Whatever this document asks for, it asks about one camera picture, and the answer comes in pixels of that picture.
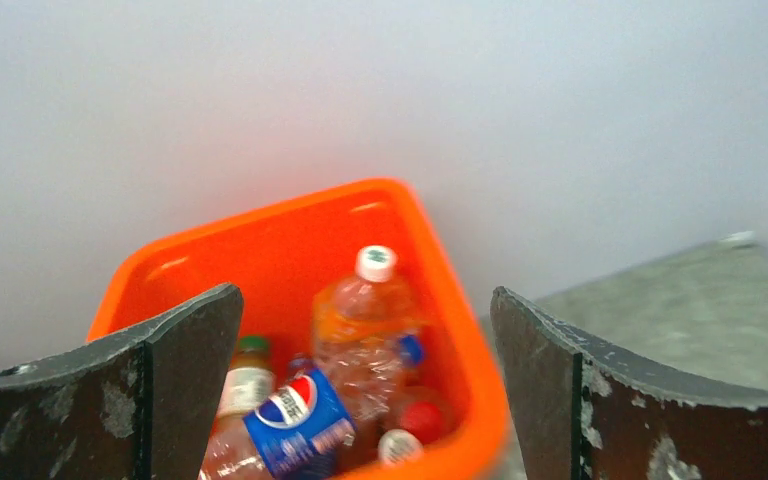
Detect blue label water bottle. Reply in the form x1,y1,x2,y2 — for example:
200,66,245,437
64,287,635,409
395,334,426,369

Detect red label bottle corner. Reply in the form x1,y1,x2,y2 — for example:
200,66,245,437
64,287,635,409
384,386,455,445

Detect pepsi bottle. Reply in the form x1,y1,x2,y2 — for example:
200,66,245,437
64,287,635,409
198,367,359,480

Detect blue label bottle white cap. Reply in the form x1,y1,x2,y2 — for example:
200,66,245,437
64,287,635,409
377,429,424,467

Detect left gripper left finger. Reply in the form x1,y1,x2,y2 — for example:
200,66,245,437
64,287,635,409
0,283,244,479

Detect large orange juice bottle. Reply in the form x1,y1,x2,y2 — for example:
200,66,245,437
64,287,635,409
311,245,423,424

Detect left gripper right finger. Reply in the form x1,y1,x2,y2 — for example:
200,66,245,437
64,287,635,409
490,287,768,479

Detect orange plastic bin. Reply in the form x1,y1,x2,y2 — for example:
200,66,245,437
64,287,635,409
88,178,509,479

